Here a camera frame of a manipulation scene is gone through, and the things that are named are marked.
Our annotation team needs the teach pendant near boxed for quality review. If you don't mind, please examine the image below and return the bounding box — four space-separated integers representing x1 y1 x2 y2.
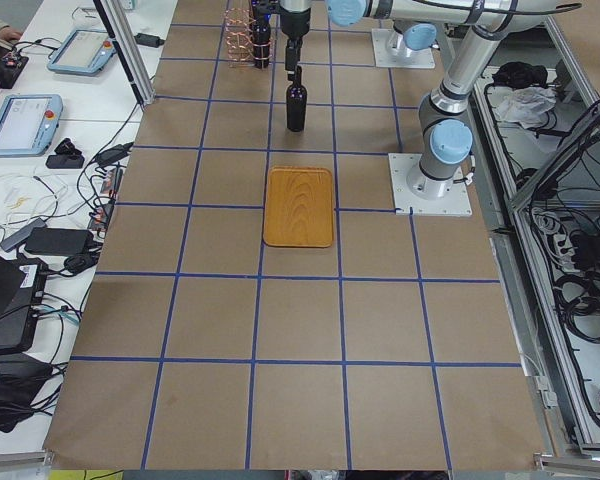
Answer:
0 94 64 158

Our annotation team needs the copper wire wine rack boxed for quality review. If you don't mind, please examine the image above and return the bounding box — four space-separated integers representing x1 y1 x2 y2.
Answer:
224 0 254 67

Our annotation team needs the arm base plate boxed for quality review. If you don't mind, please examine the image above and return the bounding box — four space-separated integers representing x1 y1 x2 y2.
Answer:
371 28 435 69
388 153 472 217

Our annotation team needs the aluminium frame post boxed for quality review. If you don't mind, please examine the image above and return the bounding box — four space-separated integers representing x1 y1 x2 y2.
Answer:
93 0 155 108

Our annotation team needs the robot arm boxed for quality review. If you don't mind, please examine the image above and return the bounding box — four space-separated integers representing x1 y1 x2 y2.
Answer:
367 0 582 200
278 1 437 74

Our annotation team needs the dark wine bottle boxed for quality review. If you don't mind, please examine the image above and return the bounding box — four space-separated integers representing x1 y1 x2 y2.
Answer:
252 18 271 69
286 65 308 132

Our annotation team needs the black power adapter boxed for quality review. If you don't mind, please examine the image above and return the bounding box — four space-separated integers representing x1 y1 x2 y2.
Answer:
134 33 165 48

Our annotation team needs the teach pendant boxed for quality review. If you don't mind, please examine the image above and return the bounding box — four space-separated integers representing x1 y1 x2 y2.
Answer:
47 29 115 76
0 94 64 158

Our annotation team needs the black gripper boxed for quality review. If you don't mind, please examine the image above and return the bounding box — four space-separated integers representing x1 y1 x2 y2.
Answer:
279 9 311 71

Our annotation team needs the teach pendant far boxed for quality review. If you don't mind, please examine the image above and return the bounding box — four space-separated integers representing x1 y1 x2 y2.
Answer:
47 29 115 76

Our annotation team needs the wooden tray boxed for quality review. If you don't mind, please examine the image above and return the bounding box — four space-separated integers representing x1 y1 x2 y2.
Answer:
263 165 335 248

